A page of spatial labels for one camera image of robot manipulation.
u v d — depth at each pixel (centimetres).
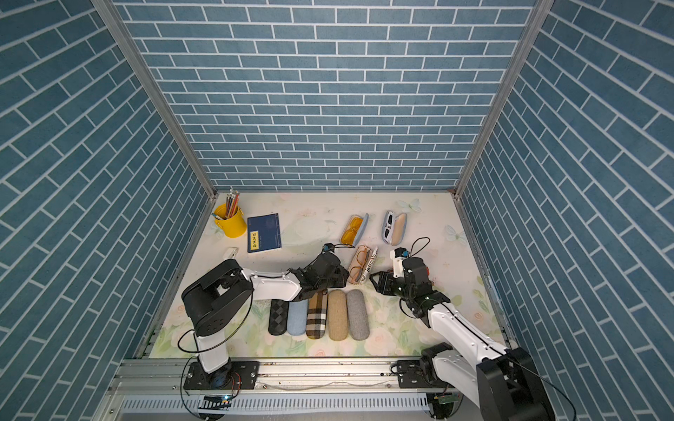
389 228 105
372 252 96
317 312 83
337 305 84
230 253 97
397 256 78
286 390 72
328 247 85
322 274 73
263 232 105
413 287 66
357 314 82
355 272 95
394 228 105
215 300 49
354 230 105
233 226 102
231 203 98
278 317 81
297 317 82
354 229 105
